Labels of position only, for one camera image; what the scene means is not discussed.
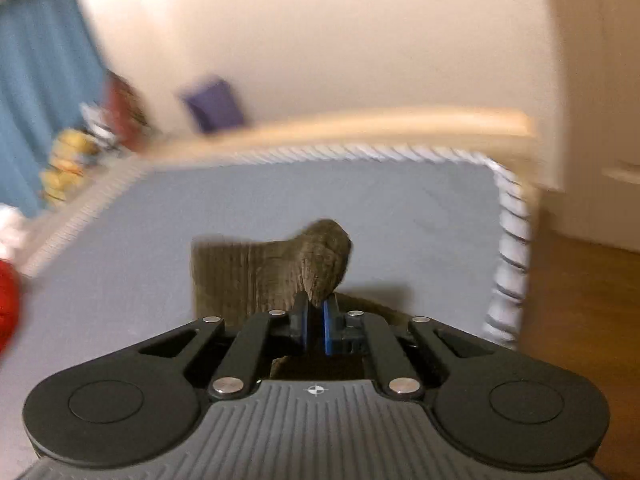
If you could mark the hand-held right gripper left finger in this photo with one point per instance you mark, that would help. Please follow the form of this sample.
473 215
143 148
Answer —
302 322

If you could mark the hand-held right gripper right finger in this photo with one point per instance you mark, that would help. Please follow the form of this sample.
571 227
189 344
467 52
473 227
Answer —
328 327

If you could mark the bed with blue-grey sheet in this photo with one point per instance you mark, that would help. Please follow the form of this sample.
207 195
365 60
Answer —
400 220

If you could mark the dark red object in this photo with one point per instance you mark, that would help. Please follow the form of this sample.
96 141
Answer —
125 110

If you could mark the yellow plush toys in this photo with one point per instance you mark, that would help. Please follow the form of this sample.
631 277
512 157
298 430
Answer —
70 160

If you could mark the red folded cloth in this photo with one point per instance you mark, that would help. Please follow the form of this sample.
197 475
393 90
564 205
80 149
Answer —
7 300

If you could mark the white cloth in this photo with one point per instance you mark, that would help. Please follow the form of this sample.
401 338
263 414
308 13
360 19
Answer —
10 230

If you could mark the blue curtain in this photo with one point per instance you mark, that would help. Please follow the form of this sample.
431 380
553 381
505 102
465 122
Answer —
45 75

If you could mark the wooden bed frame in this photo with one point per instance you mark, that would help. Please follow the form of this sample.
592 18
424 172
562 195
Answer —
350 127

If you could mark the purple paper on wall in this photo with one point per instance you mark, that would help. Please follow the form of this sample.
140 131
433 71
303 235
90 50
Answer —
215 105

